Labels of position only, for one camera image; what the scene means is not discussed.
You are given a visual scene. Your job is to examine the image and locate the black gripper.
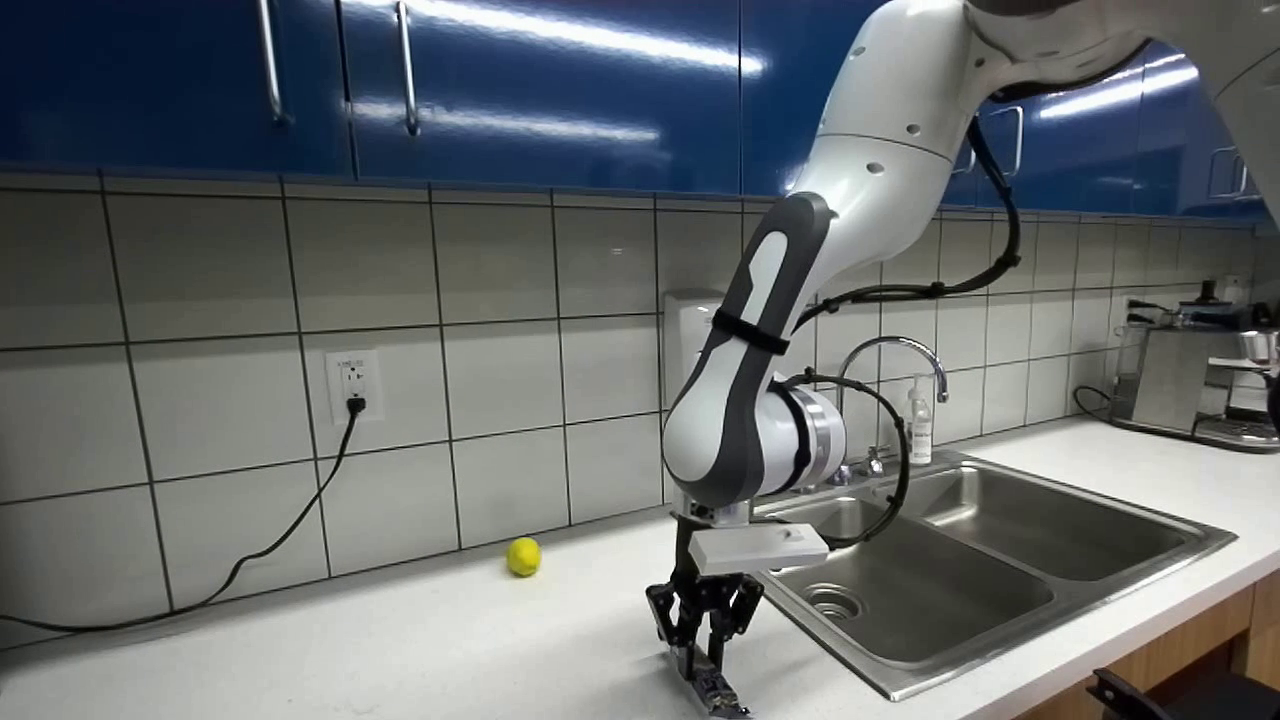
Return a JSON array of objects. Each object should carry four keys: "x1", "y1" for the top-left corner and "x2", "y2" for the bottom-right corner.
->
[{"x1": 645, "y1": 514, "x2": 763, "y2": 720}]

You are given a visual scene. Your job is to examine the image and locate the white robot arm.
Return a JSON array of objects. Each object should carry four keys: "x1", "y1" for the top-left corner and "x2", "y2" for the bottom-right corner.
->
[{"x1": 650, "y1": 0, "x2": 1280, "y2": 715}]

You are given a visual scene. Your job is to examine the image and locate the stainless steel double sink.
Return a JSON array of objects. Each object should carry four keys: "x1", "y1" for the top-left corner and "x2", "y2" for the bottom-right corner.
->
[{"x1": 757, "y1": 461, "x2": 1234, "y2": 700}]

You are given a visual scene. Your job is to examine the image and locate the chrome sink faucet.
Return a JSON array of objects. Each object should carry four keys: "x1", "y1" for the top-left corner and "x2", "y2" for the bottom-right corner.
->
[{"x1": 825, "y1": 333, "x2": 953, "y2": 485}]

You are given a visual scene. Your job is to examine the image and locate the yellow lemon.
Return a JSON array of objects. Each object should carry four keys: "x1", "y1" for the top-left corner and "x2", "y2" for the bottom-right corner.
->
[{"x1": 505, "y1": 537, "x2": 543, "y2": 581}]

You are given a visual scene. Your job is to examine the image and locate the clear soap bottle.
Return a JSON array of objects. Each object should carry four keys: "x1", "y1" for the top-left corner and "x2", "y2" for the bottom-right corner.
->
[{"x1": 909, "y1": 376, "x2": 936, "y2": 467}]

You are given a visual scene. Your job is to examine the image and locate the white soap dispenser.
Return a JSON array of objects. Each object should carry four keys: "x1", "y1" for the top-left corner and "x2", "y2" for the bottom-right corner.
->
[{"x1": 660, "y1": 293, "x2": 722, "y2": 403}]

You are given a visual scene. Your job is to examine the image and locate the black chair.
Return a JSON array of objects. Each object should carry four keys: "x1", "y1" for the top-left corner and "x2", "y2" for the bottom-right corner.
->
[{"x1": 1087, "y1": 669, "x2": 1280, "y2": 720}]

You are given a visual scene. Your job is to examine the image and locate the blue upper cabinets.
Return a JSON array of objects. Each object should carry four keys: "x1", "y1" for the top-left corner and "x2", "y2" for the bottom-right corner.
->
[{"x1": 0, "y1": 0, "x2": 1280, "y2": 223}]

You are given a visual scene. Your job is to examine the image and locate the silver coffee machine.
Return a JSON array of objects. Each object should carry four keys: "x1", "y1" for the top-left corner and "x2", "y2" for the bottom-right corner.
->
[{"x1": 1071, "y1": 280, "x2": 1280, "y2": 450}]

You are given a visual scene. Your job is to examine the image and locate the black power cable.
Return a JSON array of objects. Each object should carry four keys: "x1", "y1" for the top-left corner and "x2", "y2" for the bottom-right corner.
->
[{"x1": 0, "y1": 392, "x2": 372, "y2": 640}]

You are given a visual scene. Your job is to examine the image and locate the white wall outlet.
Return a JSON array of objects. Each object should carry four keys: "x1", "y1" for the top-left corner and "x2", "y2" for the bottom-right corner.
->
[{"x1": 325, "y1": 350, "x2": 384, "y2": 420}]

